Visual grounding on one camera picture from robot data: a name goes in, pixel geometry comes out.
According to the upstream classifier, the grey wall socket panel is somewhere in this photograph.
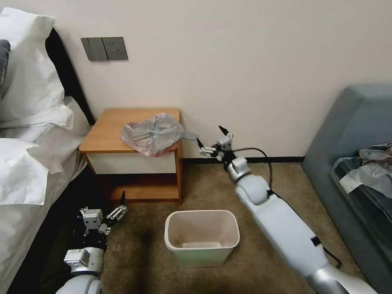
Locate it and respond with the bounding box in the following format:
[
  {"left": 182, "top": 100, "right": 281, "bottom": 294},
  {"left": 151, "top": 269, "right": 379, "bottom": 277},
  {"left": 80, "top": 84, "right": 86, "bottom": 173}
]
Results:
[{"left": 102, "top": 36, "right": 129, "bottom": 61}]

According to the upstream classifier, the white bed sheet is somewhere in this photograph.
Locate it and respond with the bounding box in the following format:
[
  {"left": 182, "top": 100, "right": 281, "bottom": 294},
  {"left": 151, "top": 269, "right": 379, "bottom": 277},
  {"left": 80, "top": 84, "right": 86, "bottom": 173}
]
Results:
[{"left": 0, "top": 95, "right": 92, "bottom": 287}]

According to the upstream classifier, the white bedside table drawer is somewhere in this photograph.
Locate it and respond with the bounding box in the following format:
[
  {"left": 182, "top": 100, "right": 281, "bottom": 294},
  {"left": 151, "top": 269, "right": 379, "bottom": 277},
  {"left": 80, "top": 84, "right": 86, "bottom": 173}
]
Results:
[{"left": 85, "top": 149, "right": 178, "bottom": 176}]

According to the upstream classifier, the large white pillow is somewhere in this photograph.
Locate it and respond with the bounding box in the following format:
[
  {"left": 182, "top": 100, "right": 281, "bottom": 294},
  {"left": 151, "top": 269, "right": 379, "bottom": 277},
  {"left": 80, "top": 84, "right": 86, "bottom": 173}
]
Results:
[{"left": 0, "top": 7, "right": 75, "bottom": 129}]

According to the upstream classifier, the cream plastic trash can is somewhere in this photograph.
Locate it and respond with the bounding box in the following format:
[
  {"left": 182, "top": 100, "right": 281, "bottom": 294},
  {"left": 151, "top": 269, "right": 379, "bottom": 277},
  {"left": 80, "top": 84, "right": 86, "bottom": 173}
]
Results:
[{"left": 164, "top": 209, "right": 240, "bottom": 267}]

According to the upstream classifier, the white folded duvet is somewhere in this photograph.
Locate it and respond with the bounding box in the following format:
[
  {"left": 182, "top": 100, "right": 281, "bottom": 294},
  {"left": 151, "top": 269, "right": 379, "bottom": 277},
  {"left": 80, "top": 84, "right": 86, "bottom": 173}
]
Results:
[{"left": 0, "top": 138, "right": 62, "bottom": 206}]

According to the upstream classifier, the black bed headboard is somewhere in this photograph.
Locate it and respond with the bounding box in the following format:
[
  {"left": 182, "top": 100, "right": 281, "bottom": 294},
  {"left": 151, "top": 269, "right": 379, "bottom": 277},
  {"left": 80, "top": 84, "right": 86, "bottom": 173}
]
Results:
[{"left": 45, "top": 27, "right": 96, "bottom": 126}]

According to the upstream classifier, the black wall baseboard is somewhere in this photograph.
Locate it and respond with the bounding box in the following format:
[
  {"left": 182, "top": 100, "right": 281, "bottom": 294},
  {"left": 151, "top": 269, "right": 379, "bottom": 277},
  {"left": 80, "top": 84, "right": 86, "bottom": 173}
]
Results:
[{"left": 183, "top": 156, "right": 307, "bottom": 165}]

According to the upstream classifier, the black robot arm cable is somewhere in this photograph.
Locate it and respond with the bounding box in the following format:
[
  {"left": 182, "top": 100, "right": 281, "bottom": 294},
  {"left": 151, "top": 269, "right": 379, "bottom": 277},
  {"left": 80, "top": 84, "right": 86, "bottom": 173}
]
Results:
[{"left": 231, "top": 147, "right": 342, "bottom": 269}]

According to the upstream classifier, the grey knitted pillow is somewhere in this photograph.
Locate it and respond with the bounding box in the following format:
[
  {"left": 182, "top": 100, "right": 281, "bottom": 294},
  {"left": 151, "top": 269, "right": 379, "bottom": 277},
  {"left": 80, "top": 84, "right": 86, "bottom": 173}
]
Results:
[{"left": 0, "top": 39, "right": 12, "bottom": 100}]

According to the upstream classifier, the grey-blue sofa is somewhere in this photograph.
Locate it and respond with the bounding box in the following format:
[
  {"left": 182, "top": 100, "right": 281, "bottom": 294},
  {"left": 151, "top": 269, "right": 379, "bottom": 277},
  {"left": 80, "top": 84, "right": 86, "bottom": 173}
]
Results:
[{"left": 301, "top": 85, "right": 392, "bottom": 294}]

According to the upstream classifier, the dark grey cloth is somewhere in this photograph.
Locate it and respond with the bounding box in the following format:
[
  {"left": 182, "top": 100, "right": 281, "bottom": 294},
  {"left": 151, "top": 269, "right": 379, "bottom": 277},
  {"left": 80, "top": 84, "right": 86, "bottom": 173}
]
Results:
[{"left": 330, "top": 156, "right": 392, "bottom": 226}]

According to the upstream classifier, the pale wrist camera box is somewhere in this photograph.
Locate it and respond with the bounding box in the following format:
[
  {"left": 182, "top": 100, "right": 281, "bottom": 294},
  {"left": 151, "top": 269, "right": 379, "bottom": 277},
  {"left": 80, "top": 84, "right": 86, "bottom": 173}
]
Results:
[
  {"left": 83, "top": 209, "right": 103, "bottom": 231},
  {"left": 217, "top": 135, "right": 234, "bottom": 151}
]

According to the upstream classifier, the grey pink crumpled bag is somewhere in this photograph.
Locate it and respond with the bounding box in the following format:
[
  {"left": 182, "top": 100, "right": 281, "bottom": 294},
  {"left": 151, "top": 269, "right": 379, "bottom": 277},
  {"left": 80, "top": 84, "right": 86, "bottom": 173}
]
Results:
[{"left": 359, "top": 140, "right": 392, "bottom": 167}]

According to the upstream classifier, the wooden bedside table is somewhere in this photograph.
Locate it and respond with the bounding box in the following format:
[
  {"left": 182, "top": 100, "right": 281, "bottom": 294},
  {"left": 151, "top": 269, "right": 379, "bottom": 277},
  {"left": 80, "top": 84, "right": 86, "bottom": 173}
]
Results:
[{"left": 79, "top": 107, "right": 184, "bottom": 205}]

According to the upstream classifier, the grey wall switch panel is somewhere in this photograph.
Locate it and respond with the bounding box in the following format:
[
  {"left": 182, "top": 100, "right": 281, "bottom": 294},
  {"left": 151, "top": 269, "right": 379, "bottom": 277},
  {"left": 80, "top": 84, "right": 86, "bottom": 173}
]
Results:
[{"left": 80, "top": 37, "right": 109, "bottom": 62}]

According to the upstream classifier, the clear crumpled plastic bag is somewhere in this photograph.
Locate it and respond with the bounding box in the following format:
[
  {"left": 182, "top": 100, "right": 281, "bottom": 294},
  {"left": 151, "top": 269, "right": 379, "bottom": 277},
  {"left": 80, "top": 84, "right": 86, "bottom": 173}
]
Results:
[{"left": 339, "top": 161, "right": 392, "bottom": 194}]

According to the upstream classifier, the translucent grey garbage bag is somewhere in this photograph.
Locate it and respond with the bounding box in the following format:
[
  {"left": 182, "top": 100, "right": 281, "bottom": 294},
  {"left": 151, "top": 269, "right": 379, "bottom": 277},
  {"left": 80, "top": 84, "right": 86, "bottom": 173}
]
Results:
[{"left": 120, "top": 112, "right": 200, "bottom": 158}]

